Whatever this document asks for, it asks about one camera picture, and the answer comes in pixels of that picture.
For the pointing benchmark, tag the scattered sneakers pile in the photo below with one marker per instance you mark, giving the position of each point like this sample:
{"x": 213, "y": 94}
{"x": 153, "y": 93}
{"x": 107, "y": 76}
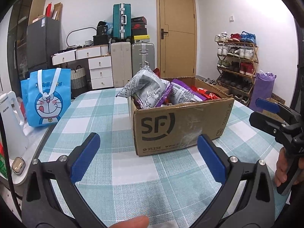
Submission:
{"x": 210, "y": 81}

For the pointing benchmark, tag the wooden door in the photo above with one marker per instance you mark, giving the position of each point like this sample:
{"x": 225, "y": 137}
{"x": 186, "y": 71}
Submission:
{"x": 178, "y": 16}

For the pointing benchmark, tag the small cardboard box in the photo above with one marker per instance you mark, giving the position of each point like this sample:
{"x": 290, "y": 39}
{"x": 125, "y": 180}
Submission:
{"x": 275, "y": 95}

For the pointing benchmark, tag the oval metal frame mirror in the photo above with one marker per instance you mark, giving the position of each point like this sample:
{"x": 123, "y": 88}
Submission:
{"x": 80, "y": 36}

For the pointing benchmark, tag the wicker basket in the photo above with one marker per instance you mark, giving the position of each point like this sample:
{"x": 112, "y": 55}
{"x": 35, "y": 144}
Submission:
{"x": 78, "y": 78}

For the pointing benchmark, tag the blue plastic bag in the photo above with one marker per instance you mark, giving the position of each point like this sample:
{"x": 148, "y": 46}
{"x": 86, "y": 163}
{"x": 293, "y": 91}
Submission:
{"x": 109, "y": 28}

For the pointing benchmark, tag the shoe rack with shoes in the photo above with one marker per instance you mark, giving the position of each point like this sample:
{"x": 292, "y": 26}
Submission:
{"x": 247, "y": 38}

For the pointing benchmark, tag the green can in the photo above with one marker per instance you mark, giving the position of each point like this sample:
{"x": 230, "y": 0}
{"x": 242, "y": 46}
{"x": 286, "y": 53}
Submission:
{"x": 2, "y": 166}

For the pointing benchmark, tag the beige earbuds case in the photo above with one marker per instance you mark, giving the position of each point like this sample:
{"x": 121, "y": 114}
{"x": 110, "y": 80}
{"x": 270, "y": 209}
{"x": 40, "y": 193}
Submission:
{"x": 18, "y": 166}

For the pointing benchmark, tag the person's left hand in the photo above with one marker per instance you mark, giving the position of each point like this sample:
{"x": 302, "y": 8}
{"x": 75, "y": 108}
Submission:
{"x": 133, "y": 222}

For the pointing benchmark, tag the black storage box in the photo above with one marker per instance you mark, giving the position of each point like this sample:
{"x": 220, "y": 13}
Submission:
{"x": 101, "y": 40}

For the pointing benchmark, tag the white purple chip bag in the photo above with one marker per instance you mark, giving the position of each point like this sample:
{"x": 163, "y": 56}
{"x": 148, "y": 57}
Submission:
{"x": 182, "y": 93}

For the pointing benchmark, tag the black yellow shoe box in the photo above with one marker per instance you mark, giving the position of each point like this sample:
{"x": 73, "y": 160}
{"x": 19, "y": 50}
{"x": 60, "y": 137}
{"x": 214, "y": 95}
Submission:
{"x": 142, "y": 39}

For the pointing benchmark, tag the blue cartoon tote bag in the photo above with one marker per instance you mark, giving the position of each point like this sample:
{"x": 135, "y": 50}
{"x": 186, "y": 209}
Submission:
{"x": 47, "y": 104}

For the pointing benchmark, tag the grey refrigerator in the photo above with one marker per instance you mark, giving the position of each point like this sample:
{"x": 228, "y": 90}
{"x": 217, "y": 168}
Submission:
{"x": 42, "y": 42}

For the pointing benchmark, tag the person's right hand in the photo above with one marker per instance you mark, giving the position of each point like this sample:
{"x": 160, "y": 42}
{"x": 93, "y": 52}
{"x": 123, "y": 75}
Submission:
{"x": 281, "y": 168}

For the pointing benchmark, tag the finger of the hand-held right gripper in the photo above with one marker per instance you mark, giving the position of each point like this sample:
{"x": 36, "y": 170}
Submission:
{"x": 267, "y": 105}
{"x": 263, "y": 122}

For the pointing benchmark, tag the black box with label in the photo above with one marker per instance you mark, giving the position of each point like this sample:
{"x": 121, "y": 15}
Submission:
{"x": 102, "y": 28}

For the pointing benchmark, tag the black red shoe box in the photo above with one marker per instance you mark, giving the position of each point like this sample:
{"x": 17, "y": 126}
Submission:
{"x": 138, "y": 29}

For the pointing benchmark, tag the silver snack packet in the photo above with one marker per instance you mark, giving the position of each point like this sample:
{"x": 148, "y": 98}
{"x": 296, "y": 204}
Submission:
{"x": 144, "y": 87}

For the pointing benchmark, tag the brown cardboard carton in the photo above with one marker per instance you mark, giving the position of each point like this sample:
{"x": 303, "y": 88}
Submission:
{"x": 57, "y": 11}

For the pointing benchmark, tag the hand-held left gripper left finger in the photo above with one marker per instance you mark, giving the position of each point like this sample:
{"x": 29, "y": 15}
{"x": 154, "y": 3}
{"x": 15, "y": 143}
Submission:
{"x": 84, "y": 156}

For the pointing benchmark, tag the beige suitcase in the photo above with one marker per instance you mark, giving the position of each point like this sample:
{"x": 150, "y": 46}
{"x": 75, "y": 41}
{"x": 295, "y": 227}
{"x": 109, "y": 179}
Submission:
{"x": 121, "y": 61}

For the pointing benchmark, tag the white side table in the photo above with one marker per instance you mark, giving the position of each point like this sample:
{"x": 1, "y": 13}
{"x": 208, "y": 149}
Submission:
{"x": 30, "y": 152}

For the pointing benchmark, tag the brown cardboard box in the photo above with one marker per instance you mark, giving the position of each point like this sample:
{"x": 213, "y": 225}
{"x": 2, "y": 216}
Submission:
{"x": 180, "y": 128}

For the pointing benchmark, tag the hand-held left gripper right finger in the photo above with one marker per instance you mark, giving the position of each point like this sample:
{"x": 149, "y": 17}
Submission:
{"x": 212, "y": 159}

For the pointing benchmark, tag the red striped snack packet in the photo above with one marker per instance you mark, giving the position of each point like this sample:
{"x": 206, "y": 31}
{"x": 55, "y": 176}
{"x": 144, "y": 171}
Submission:
{"x": 209, "y": 95}

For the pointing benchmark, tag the teal suitcase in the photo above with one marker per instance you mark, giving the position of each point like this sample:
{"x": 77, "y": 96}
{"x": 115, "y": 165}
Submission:
{"x": 117, "y": 21}

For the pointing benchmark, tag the white drawer dresser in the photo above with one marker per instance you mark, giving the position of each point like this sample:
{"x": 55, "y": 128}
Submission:
{"x": 99, "y": 63}

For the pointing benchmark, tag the white electric kettle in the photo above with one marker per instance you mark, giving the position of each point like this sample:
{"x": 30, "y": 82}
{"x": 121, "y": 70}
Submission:
{"x": 11, "y": 123}

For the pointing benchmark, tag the silver suitcase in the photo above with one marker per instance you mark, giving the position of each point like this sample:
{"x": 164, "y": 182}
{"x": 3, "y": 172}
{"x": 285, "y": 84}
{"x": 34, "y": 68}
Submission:
{"x": 142, "y": 54}

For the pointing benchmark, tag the tall glass door cabinet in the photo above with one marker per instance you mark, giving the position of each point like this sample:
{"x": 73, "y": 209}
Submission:
{"x": 19, "y": 35}

